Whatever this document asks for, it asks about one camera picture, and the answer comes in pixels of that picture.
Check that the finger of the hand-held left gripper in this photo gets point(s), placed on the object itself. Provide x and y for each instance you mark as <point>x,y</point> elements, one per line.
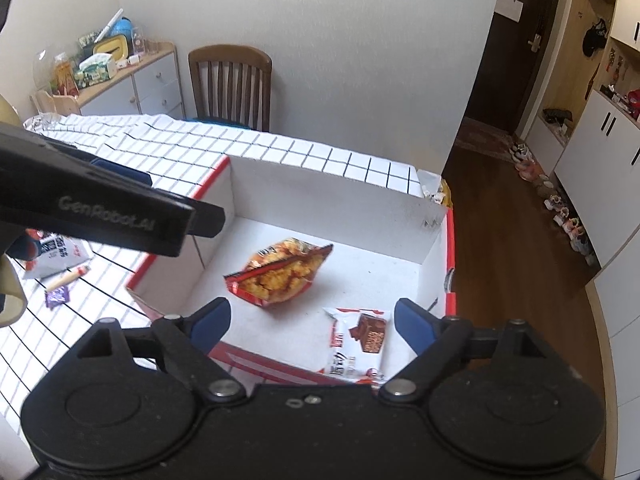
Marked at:
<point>122,172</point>
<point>206,220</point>

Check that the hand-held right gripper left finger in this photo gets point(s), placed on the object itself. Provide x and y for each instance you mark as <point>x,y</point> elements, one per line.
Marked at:
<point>210,319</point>

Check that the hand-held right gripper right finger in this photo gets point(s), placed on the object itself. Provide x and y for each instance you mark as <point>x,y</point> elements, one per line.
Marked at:
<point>415,321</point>

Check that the red and white cardboard box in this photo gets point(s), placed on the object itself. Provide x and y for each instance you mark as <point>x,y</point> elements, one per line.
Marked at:
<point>325,200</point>

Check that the white checkered tablecloth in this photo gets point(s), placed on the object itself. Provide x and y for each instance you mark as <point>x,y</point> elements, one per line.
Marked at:
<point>150,145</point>

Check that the white snack packet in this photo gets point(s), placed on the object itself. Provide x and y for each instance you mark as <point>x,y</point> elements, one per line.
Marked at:
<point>55,256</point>

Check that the white chocolate bar packet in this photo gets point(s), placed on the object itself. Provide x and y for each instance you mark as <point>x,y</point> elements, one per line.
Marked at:
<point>350,345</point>

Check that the small sausage stick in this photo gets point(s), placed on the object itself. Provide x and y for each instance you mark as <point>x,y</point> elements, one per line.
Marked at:
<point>67,276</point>

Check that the orange snack bag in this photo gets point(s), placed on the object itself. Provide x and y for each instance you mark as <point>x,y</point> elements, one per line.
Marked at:
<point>280,275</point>

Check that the clear drinking glass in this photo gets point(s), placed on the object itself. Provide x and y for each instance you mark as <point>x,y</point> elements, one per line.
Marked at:
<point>50,120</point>

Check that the light wooden rack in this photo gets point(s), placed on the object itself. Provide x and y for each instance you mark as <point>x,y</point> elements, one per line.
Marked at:
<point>60,102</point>

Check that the wooden sideboard grey drawers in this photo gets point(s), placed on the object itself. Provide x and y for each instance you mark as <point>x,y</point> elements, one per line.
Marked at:
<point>155,80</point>

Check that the blue seat cushion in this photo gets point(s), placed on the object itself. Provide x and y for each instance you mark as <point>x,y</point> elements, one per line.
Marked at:
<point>225,122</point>

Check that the purple candy wrapper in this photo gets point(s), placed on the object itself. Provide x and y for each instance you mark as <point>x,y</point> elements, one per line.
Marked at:
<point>56,297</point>

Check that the green tissue box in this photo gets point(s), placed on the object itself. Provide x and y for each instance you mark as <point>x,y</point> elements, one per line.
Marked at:
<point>96,67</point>

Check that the red and yellow snack box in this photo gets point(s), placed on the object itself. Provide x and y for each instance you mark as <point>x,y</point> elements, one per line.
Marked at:
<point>65,77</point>

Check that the yellow tin box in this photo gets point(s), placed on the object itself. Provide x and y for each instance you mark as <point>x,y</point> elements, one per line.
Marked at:
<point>111,46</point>

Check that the clear acrylic container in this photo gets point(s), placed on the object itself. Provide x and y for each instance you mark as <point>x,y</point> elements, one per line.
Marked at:
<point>145,40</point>

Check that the cream electric kettle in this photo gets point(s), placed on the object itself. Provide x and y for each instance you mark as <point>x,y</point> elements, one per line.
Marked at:
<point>10,305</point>

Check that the crumpled clear wrapper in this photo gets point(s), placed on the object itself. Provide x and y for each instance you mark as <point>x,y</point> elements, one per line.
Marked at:
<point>430,185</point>

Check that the white rolled tube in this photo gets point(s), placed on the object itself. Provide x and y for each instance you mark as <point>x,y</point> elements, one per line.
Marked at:
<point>109,25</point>

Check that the brown wooden chair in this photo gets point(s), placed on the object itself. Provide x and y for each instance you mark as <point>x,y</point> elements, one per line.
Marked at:
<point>230,57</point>

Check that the row of shoes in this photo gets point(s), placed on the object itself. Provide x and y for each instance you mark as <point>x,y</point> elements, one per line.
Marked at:
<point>550,200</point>

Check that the patterned door rug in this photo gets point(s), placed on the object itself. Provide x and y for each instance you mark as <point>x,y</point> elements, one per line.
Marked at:
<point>482,140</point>

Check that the white tall cabinet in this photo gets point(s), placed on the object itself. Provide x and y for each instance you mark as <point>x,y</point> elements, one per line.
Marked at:
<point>622,360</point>

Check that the wooden entry cabinet white doors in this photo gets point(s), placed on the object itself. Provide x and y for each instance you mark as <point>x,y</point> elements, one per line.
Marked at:
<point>595,150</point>

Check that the black item on bench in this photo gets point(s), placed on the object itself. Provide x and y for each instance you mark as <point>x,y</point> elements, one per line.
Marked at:
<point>557,116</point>

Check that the dark brown door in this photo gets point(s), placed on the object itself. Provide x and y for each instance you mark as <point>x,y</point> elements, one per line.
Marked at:
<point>505,60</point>

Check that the red hanging ornament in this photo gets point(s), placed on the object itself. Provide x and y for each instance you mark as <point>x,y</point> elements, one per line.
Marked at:
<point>615,65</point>

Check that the white door sign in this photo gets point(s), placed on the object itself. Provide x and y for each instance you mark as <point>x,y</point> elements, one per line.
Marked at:
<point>509,5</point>

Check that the black hanging bag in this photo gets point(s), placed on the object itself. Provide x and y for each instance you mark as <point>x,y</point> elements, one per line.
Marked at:
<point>595,37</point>

